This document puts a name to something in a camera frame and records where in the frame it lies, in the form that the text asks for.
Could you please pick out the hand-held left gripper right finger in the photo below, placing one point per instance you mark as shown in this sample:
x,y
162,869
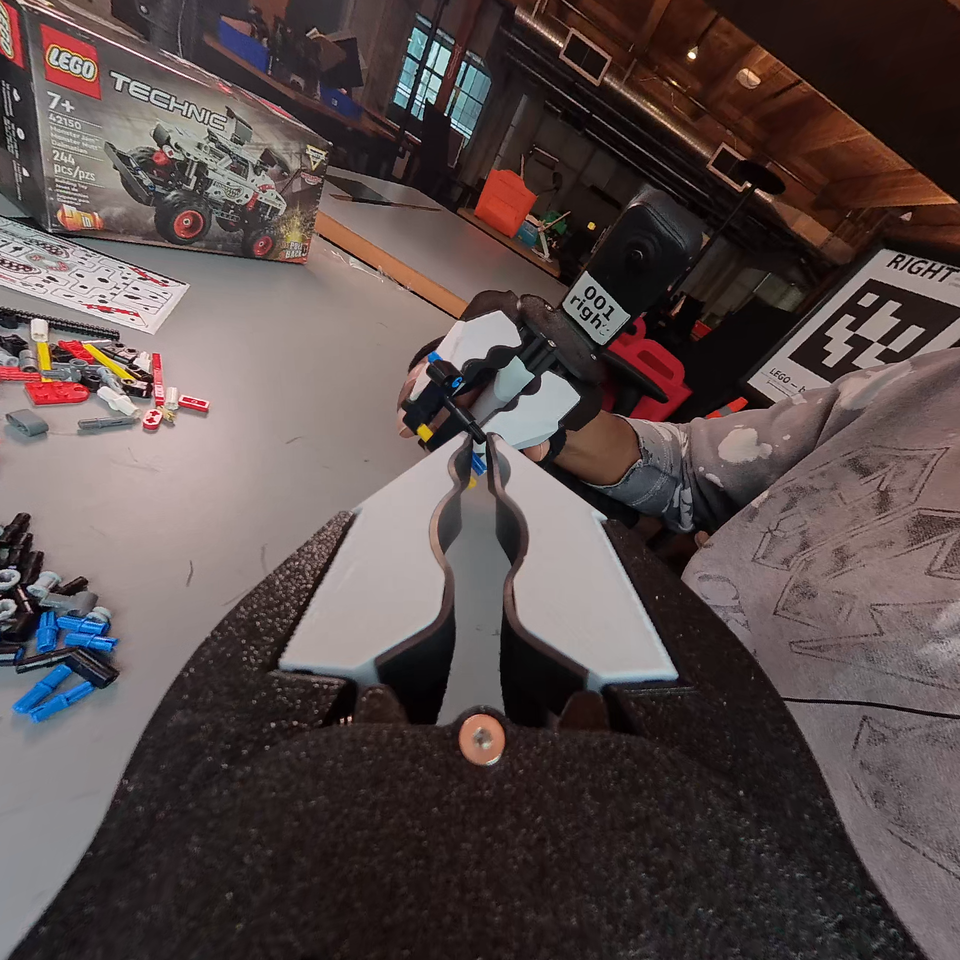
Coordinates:
x,y
585,592

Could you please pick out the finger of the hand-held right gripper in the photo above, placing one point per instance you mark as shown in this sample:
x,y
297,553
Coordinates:
x,y
536,412
484,334

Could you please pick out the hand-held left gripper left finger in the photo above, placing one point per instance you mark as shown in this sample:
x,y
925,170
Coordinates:
x,y
375,585

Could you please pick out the black beam with yellow axle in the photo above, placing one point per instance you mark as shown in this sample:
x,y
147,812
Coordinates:
x,y
450,409

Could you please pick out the person's right forearm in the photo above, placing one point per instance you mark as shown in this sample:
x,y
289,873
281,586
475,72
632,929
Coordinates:
x,y
712,465

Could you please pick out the grey desk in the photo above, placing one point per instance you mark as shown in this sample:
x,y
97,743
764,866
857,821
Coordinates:
x,y
300,420

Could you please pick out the person's right hand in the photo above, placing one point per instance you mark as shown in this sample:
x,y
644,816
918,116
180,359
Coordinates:
x,y
600,450

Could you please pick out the red felt bag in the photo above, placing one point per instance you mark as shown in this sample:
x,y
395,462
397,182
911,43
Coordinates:
x,y
656,367

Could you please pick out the grey table with wooden edge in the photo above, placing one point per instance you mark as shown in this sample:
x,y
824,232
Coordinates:
x,y
420,225

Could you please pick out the orange storage bin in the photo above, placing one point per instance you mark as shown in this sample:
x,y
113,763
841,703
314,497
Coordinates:
x,y
506,202

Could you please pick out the paned window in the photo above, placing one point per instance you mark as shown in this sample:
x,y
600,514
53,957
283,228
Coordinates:
x,y
442,82

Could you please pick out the person's grey printed sweatshirt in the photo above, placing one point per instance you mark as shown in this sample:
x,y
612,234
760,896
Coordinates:
x,y
862,675

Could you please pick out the black white marker poster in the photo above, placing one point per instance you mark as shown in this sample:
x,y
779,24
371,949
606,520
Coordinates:
x,y
862,330

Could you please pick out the pile of blue black pins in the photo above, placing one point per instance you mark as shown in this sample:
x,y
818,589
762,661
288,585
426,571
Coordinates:
x,y
60,637

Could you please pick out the pile of mixed coloured bricks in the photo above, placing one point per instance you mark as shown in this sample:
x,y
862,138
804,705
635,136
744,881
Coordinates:
x,y
97,375

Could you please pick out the toy truck set box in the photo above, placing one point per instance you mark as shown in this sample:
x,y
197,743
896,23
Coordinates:
x,y
165,150

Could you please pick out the printed sticker sheet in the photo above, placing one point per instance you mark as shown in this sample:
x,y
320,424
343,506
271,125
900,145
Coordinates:
x,y
82,277

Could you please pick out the metal air duct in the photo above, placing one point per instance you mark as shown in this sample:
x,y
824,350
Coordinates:
x,y
645,97

